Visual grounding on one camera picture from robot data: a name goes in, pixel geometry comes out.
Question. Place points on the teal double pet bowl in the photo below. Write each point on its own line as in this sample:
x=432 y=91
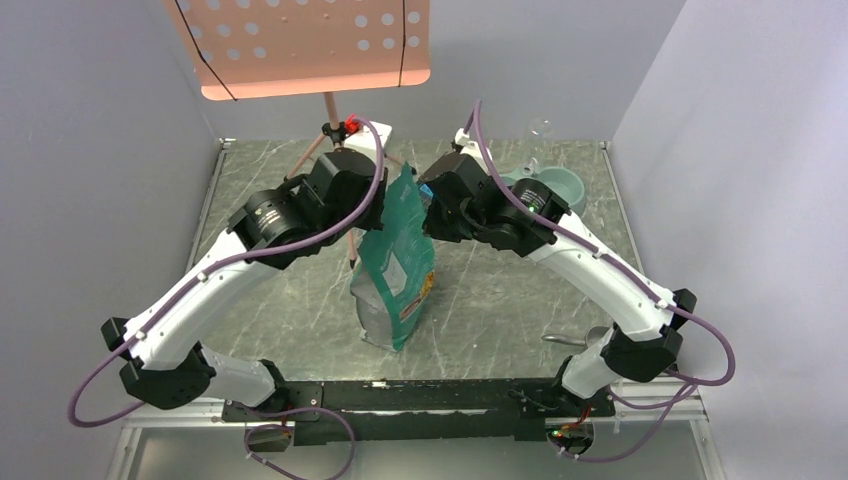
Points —
x=562 y=181

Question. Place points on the green pet food bag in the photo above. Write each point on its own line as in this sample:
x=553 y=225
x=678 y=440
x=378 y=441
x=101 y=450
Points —
x=396 y=270

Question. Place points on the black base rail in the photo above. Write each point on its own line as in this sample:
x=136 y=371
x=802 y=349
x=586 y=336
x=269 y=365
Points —
x=520 y=408

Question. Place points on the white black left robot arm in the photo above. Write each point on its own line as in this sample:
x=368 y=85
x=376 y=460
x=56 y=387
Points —
x=166 y=364

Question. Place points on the pink music stand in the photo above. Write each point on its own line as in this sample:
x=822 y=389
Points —
x=243 y=50

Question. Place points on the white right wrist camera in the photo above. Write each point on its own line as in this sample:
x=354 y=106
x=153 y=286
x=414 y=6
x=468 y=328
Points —
x=464 y=144

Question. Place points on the metal food scoop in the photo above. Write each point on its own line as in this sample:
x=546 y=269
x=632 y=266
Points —
x=591 y=336

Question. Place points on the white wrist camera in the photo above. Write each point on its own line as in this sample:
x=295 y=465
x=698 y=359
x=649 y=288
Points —
x=464 y=144
x=360 y=138

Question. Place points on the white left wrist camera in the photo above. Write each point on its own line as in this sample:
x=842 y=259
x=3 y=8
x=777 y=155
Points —
x=360 y=138

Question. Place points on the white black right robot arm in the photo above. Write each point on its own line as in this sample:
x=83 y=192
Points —
x=534 y=222

